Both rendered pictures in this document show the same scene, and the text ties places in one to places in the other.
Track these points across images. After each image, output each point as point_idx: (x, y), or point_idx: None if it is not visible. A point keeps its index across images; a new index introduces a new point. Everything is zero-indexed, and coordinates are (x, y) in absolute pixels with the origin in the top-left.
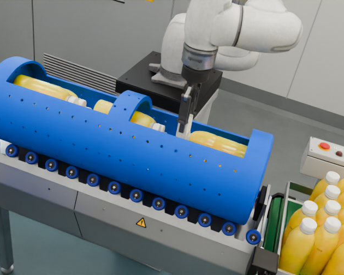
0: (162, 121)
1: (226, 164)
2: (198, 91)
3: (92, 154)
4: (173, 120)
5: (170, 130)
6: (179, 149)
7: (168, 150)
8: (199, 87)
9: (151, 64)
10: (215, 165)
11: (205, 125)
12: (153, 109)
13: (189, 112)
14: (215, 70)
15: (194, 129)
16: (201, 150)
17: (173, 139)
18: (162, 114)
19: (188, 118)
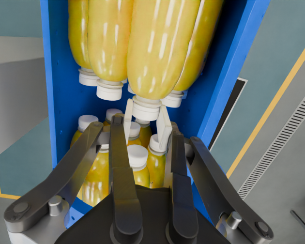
0: (61, 136)
1: None
2: (132, 187)
3: None
4: (57, 124)
5: (67, 116)
6: (219, 117)
7: (214, 131)
8: (142, 220)
9: None
10: (257, 29)
11: (49, 60)
12: (56, 164)
13: (179, 149)
14: None
15: (56, 78)
16: (233, 74)
17: (206, 136)
18: (57, 146)
19: (175, 138)
